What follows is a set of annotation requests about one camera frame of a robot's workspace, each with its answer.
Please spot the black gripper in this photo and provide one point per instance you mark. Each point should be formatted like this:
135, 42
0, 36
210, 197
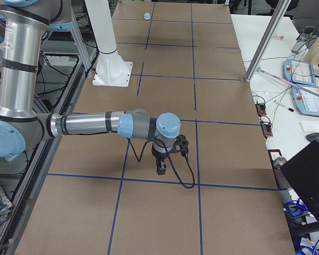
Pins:
158, 156

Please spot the light blue call bell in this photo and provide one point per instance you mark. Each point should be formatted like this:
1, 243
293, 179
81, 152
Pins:
147, 16

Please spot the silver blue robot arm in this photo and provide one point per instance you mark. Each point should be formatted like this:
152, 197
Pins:
21, 127

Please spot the lower orange black adapter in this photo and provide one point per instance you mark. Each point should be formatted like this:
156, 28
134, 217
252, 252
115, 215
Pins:
266, 129

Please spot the orange black adapter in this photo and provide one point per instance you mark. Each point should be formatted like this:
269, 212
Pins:
261, 109
266, 129

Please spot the upper orange black adapter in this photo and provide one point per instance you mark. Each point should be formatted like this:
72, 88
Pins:
261, 109

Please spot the black marker pen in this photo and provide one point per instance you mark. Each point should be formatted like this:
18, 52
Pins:
284, 106

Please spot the black monitor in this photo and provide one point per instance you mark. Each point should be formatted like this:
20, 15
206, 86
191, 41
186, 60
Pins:
302, 173

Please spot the white side table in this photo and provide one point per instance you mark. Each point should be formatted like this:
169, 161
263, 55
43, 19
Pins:
289, 128

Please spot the lower teach pendant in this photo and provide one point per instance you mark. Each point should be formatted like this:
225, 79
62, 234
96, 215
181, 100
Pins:
305, 102

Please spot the teach pendant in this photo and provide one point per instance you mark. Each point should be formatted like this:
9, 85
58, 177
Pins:
299, 72
305, 102

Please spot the upper teach pendant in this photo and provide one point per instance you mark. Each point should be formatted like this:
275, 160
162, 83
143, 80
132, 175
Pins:
299, 72

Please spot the grey handheld device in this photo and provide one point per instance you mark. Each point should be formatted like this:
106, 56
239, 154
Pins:
303, 38

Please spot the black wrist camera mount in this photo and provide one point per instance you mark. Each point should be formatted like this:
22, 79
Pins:
181, 145

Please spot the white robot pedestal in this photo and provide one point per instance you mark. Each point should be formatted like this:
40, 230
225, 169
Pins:
111, 69

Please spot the aluminium frame post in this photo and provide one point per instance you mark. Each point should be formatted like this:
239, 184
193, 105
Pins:
274, 22

